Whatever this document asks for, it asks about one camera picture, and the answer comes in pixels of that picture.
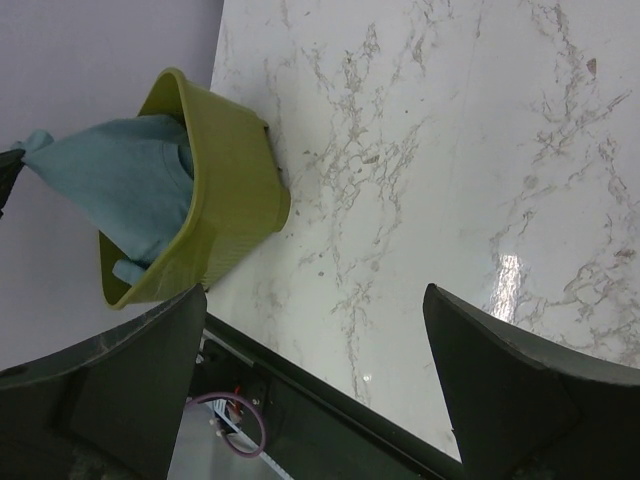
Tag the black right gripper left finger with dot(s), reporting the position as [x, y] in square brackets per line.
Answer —
[109, 407]

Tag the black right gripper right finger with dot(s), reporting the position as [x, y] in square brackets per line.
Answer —
[524, 407]

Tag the olive green plastic bin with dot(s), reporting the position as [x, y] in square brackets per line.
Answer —
[238, 198]

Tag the blue-grey t-shirt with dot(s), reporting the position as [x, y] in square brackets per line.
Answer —
[133, 179]

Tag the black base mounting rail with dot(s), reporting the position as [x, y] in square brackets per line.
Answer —
[266, 407]

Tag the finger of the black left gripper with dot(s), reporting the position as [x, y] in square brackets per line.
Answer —
[11, 164]

